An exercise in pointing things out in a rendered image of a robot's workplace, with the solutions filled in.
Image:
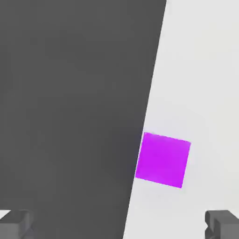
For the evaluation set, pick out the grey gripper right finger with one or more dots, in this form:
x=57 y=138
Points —
x=224 y=226

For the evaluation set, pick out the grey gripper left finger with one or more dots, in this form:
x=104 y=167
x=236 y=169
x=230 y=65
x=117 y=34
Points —
x=15 y=226

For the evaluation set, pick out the small purple cube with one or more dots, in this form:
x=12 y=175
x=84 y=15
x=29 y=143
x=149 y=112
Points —
x=162 y=159

